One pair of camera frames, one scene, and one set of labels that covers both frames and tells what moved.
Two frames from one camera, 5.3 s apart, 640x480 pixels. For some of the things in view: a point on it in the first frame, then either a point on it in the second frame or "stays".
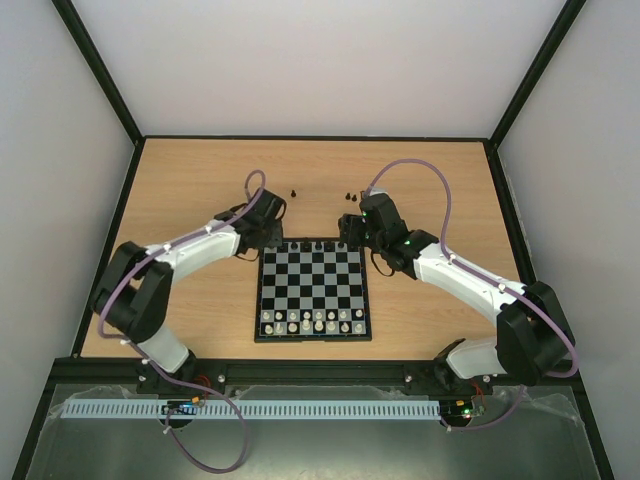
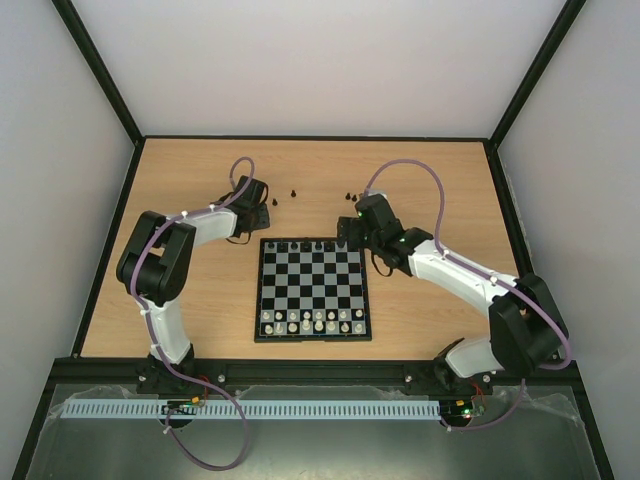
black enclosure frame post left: [100, 69] stays
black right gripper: [350, 230] stays
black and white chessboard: [312, 290] stays
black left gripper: [278, 236] -> [264, 218]
